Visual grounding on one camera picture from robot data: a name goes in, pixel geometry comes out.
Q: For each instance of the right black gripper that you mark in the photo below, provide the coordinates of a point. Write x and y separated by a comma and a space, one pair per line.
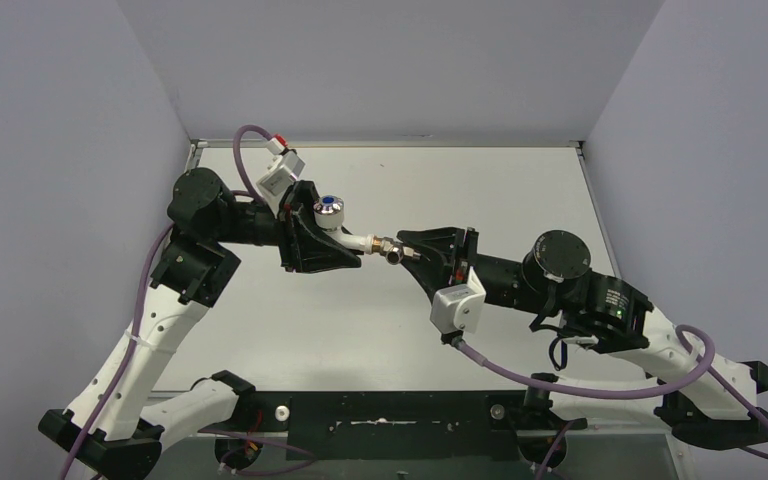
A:
444, 262

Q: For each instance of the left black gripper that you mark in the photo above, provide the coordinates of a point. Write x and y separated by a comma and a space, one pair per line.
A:
292, 229

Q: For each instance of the metal tee pipe fitting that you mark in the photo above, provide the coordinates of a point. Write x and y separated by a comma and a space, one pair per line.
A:
396, 253

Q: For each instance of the white faucet with chrome knob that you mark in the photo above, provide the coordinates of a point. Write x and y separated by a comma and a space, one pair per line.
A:
329, 215

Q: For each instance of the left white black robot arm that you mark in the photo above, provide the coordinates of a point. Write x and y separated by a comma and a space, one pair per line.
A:
109, 426

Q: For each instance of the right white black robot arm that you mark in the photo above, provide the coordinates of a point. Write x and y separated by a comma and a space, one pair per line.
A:
556, 284

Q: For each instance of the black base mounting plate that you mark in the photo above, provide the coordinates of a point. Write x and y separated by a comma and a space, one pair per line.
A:
409, 425

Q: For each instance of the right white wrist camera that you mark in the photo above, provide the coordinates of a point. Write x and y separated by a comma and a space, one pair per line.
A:
457, 309

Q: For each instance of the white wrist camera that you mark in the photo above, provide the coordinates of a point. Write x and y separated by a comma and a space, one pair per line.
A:
284, 170
457, 309

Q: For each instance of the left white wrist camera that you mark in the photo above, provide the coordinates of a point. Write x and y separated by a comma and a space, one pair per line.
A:
284, 170

